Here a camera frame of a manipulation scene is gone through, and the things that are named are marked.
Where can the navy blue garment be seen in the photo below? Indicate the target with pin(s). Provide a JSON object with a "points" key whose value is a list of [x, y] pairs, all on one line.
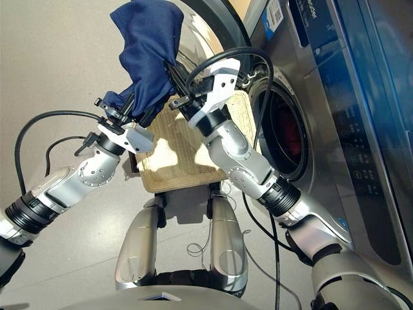
{"points": [[148, 48]]}

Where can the red orange garment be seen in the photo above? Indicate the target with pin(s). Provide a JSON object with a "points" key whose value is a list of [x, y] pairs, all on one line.
{"points": [[290, 132]]}

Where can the round washing machine door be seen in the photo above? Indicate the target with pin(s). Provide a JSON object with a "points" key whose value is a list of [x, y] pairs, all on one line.
{"points": [[200, 42]]}

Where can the pale woven laundry basket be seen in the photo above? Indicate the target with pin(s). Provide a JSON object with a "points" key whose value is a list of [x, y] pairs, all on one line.
{"points": [[180, 151]]}

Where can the grey washing machine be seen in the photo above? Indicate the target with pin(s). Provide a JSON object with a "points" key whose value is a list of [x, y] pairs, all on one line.
{"points": [[322, 97]]}

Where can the small blue white label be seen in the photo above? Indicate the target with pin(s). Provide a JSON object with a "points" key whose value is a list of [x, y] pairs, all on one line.
{"points": [[272, 19]]}

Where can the silver robot leg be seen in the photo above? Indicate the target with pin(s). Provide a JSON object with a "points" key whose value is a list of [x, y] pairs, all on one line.
{"points": [[135, 245], [227, 242]]}

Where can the black robot waist joint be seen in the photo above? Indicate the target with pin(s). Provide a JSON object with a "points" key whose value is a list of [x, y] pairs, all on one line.
{"points": [[184, 277]]}

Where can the large blue printed sticker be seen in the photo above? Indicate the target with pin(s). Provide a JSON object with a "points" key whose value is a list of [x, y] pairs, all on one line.
{"points": [[342, 225]]}

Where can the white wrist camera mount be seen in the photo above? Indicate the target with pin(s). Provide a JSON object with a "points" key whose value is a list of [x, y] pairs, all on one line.
{"points": [[222, 84], [138, 139]]}

